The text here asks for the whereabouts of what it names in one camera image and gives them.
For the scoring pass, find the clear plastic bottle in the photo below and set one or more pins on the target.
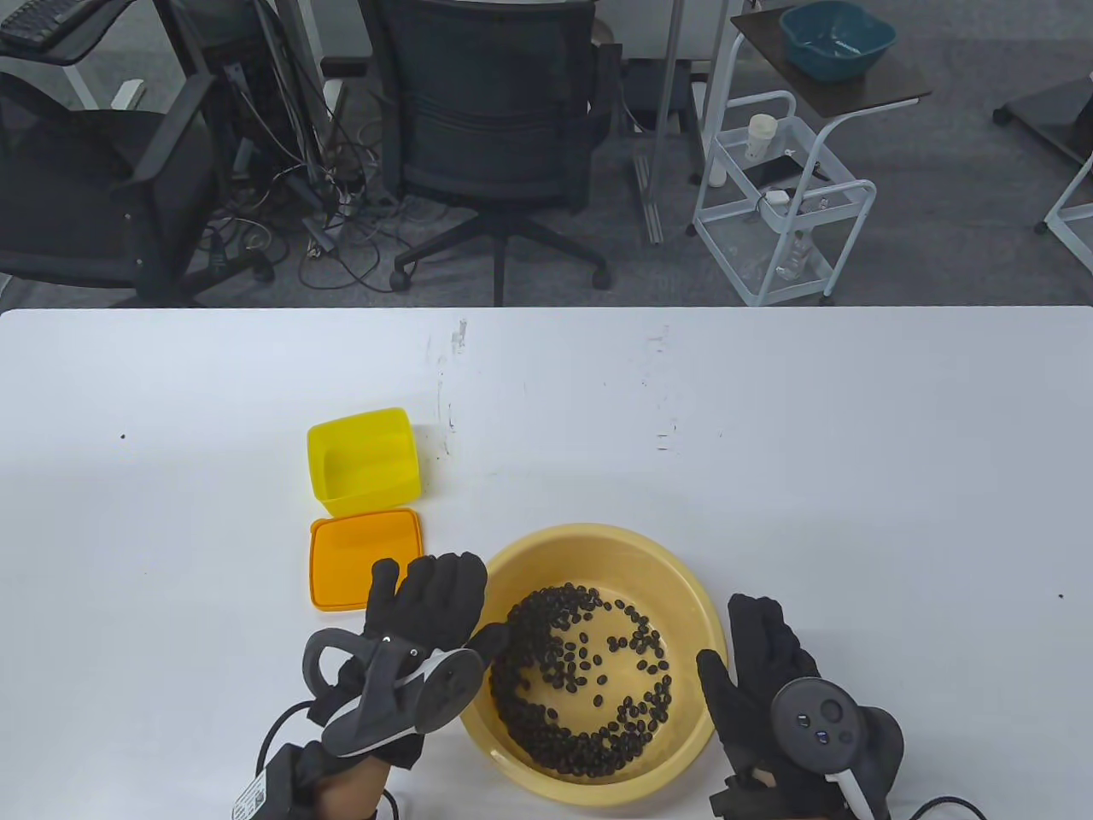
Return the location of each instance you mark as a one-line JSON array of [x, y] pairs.
[[796, 252]]

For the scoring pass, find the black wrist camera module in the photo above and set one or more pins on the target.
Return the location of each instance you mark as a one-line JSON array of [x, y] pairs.
[[273, 786]]

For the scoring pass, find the small white bottle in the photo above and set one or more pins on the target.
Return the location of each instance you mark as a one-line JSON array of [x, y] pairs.
[[717, 175]]

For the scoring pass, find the person's left hand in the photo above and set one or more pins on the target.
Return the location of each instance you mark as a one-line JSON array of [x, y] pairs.
[[435, 598]]

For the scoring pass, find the dark wheeled platform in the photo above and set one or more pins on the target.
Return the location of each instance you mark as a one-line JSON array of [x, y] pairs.
[[1055, 115]]

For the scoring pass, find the black keyboard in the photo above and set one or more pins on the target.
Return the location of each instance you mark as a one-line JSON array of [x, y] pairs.
[[34, 21]]

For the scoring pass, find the black mesh office chair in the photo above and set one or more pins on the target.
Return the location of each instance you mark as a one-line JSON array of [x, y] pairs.
[[491, 102]]

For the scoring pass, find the white rolling cart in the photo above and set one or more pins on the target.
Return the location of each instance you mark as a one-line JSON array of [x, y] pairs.
[[773, 218]]

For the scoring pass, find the orange plastic lid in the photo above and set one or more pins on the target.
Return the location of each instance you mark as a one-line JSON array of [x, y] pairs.
[[354, 555]]

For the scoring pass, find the yellow plastic basin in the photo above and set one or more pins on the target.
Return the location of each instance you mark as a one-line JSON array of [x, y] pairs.
[[598, 547]]

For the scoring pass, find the silver metal stand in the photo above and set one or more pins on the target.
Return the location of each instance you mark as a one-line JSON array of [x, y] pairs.
[[670, 85]]

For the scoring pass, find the white charger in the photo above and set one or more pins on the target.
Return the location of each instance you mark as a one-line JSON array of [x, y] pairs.
[[778, 198]]

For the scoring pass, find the black computer tower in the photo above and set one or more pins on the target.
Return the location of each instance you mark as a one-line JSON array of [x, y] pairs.
[[213, 51]]

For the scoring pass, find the yellow plastic container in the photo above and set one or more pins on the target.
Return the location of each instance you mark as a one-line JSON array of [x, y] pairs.
[[367, 478]]

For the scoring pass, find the grey white hand controller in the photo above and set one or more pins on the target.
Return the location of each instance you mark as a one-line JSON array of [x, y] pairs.
[[401, 692], [820, 717]]

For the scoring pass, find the white paper cup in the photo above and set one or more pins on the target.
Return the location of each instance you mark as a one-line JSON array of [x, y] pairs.
[[760, 137]]

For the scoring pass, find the teal plastic basin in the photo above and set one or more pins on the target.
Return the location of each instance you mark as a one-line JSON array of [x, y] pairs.
[[841, 60]]

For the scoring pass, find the person's right hand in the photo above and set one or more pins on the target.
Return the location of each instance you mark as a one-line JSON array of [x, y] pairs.
[[760, 675]]

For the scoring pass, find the white utility cart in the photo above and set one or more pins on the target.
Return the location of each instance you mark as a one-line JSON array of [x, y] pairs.
[[854, 94]]

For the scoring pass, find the black box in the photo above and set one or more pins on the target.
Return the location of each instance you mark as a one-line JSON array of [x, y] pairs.
[[687, 98]]

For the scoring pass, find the white metal frame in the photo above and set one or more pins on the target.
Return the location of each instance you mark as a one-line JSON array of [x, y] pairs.
[[1067, 201]]

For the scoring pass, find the pile of dark coffee beans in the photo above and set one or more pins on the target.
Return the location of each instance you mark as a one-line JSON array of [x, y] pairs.
[[546, 675]]

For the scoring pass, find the black armrest office chair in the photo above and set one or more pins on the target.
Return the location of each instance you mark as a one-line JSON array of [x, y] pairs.
[[85, 188]]

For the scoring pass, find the grey keyboard tray desk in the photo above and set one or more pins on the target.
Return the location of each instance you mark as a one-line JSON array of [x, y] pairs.
[[81, 43]]

